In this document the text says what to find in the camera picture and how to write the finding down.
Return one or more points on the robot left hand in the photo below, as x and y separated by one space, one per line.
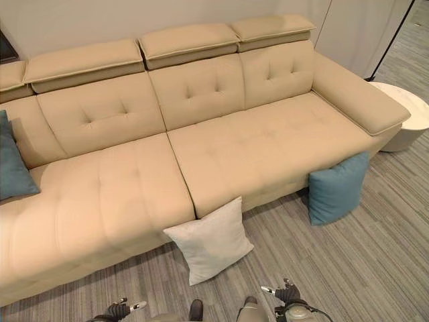
125 307

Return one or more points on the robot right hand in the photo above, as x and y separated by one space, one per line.
285 291

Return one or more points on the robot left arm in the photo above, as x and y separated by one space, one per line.
104 318

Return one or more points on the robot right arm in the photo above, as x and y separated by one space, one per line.
300 312

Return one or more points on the beige leather sofa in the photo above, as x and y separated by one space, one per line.
214 141

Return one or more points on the robot silver legs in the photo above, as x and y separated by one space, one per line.
231 310

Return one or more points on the white square cushion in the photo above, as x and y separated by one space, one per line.
211 241

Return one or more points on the teal square cushion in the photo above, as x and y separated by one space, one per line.
335 191
11 161

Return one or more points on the round white side table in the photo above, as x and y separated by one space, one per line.
403 117

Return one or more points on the black lamp stand pole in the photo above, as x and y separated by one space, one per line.
392 37

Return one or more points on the dark wooden furniture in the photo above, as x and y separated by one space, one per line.
7 45

